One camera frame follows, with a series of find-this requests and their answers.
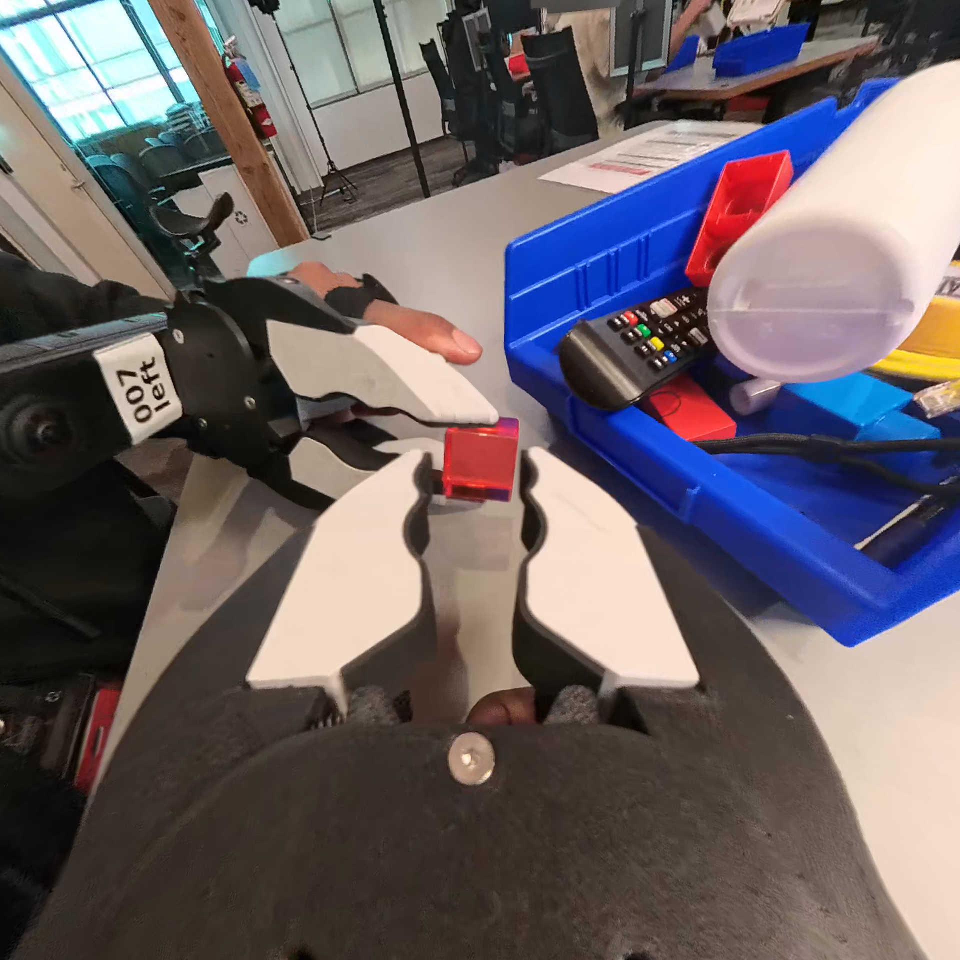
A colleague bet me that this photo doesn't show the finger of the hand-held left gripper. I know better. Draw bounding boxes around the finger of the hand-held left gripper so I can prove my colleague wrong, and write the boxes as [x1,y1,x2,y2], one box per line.
[287,423,447,511]
[266,318,500,429]

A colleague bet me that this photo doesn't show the blue plastic bin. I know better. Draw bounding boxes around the blue plastic bin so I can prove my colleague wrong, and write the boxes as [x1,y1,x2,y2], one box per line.
[504,78,960,648]

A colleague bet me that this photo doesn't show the black saddle seat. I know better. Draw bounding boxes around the black saddle seat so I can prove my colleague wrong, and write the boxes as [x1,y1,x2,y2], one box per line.
[150,191,235,260]

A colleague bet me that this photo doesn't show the black remote control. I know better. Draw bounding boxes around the black remote control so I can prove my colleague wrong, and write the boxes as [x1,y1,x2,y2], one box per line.
[558,288,732,412]

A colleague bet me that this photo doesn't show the black cable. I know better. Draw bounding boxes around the black cable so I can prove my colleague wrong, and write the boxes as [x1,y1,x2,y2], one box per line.
[693,433,960,496]

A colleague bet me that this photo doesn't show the white plastic cup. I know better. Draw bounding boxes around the white plastic cup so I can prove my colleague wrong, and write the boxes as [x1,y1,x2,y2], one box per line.
[706,60,960,382]

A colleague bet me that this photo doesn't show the red translucent cube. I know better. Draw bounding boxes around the red translucent cube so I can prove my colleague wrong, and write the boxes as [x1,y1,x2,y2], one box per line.
[442,418,520,502]

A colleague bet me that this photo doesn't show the person's left hand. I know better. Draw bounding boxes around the person's left hand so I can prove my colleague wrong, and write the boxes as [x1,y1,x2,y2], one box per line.
[288,261,483,367]

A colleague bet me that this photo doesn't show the small white cylinder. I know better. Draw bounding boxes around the small white cylinder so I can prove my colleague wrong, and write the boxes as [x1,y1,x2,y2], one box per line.
[729,378,783,416]

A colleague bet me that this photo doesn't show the printed paper sheet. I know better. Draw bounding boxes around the printed paper sheet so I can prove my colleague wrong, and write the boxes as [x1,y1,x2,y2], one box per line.
[540,122,759,195]

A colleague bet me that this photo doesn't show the white recycling cabinet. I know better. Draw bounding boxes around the white recycling cabinet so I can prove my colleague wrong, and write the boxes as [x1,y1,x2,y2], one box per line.
[196,163,280,277]

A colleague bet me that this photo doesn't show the small blue bin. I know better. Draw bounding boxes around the small blue bin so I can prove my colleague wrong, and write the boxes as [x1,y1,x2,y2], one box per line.
[712,22,813,76]

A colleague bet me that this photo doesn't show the black pole stand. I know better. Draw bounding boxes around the black pole stand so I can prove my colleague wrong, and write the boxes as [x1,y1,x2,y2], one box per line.
[372,0,432,200]

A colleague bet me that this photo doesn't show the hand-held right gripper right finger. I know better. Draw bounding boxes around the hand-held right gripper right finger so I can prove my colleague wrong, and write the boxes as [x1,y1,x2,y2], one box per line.
[513,446,702,710]

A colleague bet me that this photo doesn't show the yellow tape roll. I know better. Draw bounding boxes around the yellow tape roll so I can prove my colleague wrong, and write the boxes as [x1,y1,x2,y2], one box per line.
[873,258,960,384]

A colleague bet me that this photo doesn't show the black tripod light stand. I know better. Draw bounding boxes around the black tripod light stand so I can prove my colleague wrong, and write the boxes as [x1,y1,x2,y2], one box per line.
[247,0,360,207]

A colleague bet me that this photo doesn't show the wooden post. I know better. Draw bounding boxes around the wooden post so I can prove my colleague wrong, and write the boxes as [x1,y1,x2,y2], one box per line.
[146,0,310,249]

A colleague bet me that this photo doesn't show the red fire extinguisher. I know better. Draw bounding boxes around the red fire extinguisher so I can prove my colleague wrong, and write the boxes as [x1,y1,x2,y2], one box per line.
[221,37,280,141]

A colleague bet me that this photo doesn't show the red plastic piece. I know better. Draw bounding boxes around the red plastic piece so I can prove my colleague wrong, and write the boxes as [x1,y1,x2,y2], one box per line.
[645,375,738,442]

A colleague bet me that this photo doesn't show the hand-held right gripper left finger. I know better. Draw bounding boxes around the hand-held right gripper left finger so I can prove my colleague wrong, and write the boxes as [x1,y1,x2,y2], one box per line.
[246,448,438,714]

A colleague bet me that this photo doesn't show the red toy building block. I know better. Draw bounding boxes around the red toy building block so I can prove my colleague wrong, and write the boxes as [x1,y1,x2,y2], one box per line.
[684,150,795,290]

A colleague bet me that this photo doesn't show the blue plastic part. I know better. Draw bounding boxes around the blue plastic part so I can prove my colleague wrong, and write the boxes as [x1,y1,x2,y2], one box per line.
[780,371,942,444]

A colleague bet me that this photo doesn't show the black office chair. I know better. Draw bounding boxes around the black office chair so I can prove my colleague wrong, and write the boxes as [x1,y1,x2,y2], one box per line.
[521,26,601,155]

